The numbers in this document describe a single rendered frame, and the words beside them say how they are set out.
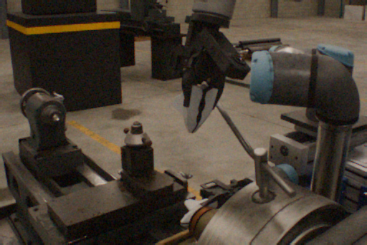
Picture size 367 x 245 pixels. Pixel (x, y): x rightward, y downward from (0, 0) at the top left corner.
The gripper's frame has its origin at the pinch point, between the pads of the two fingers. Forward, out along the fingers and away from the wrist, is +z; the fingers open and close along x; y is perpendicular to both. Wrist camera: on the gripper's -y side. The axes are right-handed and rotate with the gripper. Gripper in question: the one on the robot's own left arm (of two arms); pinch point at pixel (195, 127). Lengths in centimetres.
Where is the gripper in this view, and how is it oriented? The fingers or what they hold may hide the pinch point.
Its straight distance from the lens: 73.0
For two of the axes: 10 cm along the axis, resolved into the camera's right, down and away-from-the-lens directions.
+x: -7.7, -0.6, -6.4
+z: -2.1, 9.6, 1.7
